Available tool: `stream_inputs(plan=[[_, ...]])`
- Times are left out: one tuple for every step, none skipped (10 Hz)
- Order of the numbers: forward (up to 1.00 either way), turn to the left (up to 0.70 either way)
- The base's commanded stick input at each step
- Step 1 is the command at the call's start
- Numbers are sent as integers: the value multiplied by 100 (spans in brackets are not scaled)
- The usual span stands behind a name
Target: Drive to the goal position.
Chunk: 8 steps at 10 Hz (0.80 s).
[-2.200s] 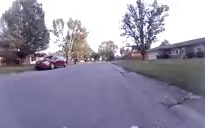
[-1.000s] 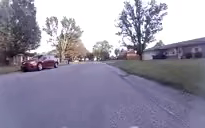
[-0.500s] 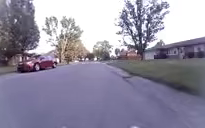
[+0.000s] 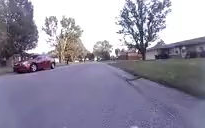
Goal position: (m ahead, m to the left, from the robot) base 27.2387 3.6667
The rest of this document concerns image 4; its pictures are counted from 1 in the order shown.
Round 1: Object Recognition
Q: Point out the light green tree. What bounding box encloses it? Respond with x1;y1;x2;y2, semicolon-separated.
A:
41;15;88;65

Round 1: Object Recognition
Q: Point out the green grass lawn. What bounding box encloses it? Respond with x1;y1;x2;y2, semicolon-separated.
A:
108;57;205;100

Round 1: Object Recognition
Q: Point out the low grey house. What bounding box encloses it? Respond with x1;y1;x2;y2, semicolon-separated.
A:
145;34;205;61

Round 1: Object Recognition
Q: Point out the grey asphalt road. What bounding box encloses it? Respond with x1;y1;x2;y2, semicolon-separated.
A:
0;61;205;128

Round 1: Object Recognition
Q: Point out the grass verge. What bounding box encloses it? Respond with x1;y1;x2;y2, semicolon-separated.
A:
0;65;15;76

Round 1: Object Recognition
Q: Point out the tall dark tree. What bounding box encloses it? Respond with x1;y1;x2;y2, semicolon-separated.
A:
115;0;173;61

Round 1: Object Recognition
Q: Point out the distant green tree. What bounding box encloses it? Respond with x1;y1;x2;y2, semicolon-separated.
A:
92;39;114;62

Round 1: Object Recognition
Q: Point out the red car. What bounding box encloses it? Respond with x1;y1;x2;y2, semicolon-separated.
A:
12;54;57;74

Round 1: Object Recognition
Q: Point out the red brick building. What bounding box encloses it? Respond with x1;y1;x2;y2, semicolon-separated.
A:
117;49;144;61

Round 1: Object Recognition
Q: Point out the large dark leafy tree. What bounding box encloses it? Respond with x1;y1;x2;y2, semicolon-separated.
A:
0;0;40;68

